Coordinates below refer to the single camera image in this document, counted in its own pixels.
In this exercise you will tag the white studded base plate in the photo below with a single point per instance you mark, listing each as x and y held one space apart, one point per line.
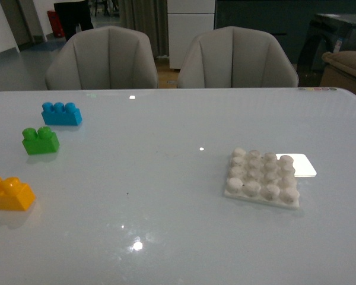
262 178

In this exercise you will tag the yellow toy block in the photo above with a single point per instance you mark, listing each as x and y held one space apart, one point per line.
15 195

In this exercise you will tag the blue toy block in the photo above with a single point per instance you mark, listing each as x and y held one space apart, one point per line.
61 114

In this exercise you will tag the green toy block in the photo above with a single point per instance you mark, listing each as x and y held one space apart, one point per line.
40 141

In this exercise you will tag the right beige chair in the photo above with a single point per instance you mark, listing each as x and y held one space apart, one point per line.
235 57

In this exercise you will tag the beige chair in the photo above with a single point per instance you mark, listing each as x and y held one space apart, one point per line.
104 58
235 57

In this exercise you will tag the left beige chair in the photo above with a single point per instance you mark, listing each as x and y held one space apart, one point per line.
104 58

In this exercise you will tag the white cabinet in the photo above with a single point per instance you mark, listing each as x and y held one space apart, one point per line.
187 19

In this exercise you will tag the beige curtain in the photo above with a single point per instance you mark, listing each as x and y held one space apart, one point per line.
149 17

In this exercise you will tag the red bin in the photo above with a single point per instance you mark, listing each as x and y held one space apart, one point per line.
55 24

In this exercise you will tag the dark counter cabinet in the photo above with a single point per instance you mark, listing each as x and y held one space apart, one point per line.
280 18

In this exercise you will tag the person in black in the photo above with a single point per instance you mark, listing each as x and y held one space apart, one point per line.
71 14

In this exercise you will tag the tan cushioned seat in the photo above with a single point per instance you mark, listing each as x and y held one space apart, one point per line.
340 70

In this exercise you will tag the black appliance box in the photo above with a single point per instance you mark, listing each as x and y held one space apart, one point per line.
326 33

